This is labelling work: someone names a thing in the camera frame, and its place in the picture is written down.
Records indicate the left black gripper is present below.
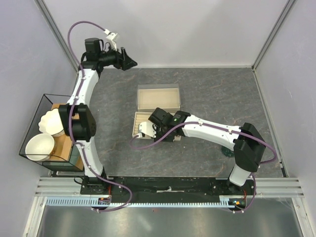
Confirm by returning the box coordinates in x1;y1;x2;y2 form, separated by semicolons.
99;44;138;72

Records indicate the beige ring slot tray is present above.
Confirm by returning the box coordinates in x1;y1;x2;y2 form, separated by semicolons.
132;111;182;143

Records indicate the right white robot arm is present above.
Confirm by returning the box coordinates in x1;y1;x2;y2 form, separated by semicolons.
139;108;266;195

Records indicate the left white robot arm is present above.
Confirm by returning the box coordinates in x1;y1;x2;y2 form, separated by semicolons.
58;38;138;195

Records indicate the beige open jewelry box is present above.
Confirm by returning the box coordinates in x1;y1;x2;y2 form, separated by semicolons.
136;83;181;113

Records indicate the dark green mug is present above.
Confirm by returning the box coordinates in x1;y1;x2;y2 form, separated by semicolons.
221;146;235;158

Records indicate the wooden board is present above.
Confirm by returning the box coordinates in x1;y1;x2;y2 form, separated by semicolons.
50;103;84;171

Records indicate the white scalloped bowl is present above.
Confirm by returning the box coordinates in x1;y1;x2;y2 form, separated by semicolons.
38;108;65;137

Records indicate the white round bowl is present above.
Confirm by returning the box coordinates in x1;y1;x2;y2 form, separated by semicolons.
25;133;55;161

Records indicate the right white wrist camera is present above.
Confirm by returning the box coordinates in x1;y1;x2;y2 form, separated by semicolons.
138;121;157;138

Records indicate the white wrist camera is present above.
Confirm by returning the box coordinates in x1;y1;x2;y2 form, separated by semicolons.
104;29;119;51
138;121;157;138

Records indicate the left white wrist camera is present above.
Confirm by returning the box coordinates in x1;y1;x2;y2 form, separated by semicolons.
104;29;119;51

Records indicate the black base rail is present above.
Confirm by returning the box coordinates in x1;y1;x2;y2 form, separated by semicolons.
80;176;255;197

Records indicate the black wire frame box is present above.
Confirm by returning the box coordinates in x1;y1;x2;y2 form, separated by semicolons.
19;94;79;172

